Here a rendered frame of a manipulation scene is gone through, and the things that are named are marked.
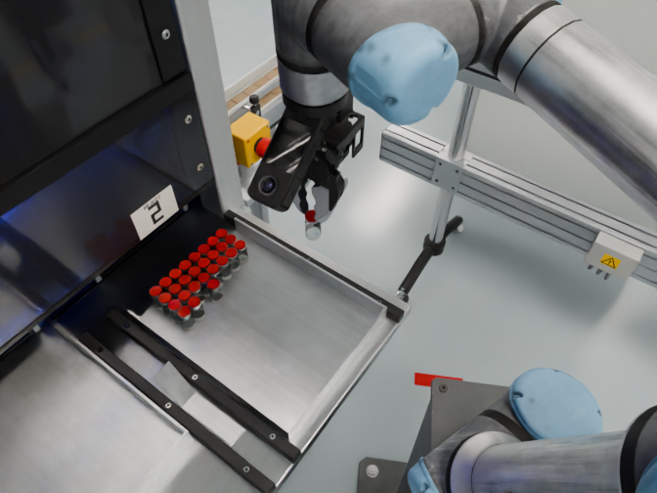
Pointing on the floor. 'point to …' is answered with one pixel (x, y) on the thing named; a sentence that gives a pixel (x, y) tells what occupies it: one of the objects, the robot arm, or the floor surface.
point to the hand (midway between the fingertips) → (310, 215)
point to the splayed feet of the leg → (427, 257)
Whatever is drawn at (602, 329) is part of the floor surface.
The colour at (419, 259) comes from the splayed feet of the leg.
